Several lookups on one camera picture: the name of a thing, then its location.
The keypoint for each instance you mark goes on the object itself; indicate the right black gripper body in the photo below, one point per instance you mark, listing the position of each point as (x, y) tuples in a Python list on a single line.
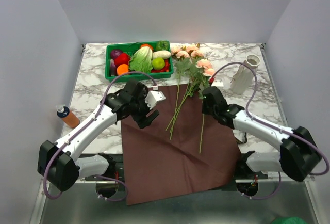
[(207, 109)]

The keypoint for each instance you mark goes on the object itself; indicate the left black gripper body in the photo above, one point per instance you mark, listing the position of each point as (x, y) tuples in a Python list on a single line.
[(139, 109)]

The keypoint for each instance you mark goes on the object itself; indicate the pink rose stem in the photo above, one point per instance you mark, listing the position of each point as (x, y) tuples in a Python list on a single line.
[(204, 73)]

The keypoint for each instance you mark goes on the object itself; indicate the pink artificial flowers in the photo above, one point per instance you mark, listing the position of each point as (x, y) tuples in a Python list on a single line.
[(185, 58)]

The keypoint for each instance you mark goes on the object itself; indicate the red paper bouquet wrap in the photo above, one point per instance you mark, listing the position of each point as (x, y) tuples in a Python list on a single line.
[(199, 155)]

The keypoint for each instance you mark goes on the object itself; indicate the black ribbon with gold text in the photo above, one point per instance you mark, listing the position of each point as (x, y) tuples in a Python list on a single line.
[(241, 137)]

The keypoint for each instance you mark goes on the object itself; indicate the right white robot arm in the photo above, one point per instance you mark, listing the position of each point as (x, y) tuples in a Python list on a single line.
[(296, 153)]

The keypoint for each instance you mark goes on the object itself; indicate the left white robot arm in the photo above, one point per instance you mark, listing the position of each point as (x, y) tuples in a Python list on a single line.
[(60, 163)]

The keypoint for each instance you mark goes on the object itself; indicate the white ribbed ceramic vase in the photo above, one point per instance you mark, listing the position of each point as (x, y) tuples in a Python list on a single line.
[(244, 76)]

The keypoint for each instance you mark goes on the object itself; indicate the orange fruit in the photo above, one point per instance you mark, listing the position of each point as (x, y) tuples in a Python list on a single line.
[(122, 69)]

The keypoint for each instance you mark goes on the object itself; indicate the purple eggplant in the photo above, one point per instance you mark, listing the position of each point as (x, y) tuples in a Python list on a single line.
[(113, 68)]

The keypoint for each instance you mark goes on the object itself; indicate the green cabbage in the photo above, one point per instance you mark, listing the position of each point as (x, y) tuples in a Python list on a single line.
[(141, 60)]

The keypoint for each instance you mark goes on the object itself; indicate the red bell pepper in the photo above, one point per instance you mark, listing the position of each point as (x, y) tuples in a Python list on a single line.
[(123, 58)]

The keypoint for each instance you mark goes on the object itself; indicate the green apple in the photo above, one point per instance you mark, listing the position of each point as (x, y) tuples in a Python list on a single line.
[(158, 63)]

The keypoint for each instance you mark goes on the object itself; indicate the red chili pepper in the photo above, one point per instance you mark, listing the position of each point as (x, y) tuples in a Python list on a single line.
[(164, 69)]

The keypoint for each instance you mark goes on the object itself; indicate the purple onion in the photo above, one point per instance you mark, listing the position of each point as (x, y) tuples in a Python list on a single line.
[(115, 53)]

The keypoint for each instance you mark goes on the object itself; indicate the green plastic basket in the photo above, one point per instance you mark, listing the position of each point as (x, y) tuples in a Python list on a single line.
[(130, 49)]

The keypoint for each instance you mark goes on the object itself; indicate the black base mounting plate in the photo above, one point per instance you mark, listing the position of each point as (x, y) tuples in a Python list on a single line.
[(242, 172)]

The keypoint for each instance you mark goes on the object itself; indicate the small orange at basket back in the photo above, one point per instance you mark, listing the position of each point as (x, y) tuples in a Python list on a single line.
[(147, 45)]

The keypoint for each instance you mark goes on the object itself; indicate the white radish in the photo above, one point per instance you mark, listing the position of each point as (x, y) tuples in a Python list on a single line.
[(161, 54)]

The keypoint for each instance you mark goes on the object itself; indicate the orange bottle with blue cap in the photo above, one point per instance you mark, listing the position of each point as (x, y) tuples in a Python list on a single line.
[(67, 116)]

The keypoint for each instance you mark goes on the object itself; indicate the green bell pepper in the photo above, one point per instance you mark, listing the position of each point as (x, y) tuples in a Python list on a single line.
[(162, 46)]

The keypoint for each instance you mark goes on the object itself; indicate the green object at bottom edge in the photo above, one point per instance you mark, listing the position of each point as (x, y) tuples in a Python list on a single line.
[(289, 220)]

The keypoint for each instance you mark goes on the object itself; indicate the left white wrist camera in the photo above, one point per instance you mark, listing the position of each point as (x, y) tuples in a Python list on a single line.
[(153, 97)]

